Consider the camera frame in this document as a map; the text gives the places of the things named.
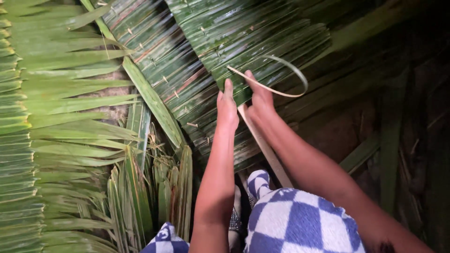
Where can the person's left hand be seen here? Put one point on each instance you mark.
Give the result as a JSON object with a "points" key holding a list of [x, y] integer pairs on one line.
{"points": [[227, 112]]}

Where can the person's right hand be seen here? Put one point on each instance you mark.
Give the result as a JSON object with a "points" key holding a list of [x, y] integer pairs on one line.
{"points": [[262, 105]]}

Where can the person's left fingers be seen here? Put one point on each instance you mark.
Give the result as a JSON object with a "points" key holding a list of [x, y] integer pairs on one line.
{"points": [[228, 88]]}

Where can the person's right fingers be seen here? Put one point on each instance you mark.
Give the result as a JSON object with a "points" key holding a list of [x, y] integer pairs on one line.
{"points": [[252, 81]]}

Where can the thin pale binding strip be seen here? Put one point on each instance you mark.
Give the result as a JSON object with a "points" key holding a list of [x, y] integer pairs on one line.
{"points": [[281, 93]]}

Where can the dark green woven leaf panel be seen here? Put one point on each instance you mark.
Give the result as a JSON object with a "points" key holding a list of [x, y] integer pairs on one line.
{"points": [[246, 38], [168, 70]]}

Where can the pale wooden slat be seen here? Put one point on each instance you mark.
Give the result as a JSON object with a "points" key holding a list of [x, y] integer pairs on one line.
{"points": [[267, 151]]}

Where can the long green palm frond stem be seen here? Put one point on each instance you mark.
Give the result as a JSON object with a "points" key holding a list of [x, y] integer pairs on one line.
{"points": [[154, 102]]}

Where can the silver sparkly sandal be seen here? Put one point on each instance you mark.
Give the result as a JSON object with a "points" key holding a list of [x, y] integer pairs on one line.
{"points": [[235, 222]]}

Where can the bundle of folded palm leaves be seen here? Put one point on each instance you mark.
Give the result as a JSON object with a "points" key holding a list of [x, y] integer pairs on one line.
{"points": [[140, 196]]}

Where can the heap of dark palm leaves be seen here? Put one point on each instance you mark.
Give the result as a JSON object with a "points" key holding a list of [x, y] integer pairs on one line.
{"points": [[393, 105]]}

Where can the blue white checkered garment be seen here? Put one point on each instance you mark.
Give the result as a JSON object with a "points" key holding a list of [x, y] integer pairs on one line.
{"points": [[298, 225]]}

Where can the stack of light green palm leaves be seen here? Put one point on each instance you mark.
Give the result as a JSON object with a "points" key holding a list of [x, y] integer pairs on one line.
{"points": [[52, 123]]}

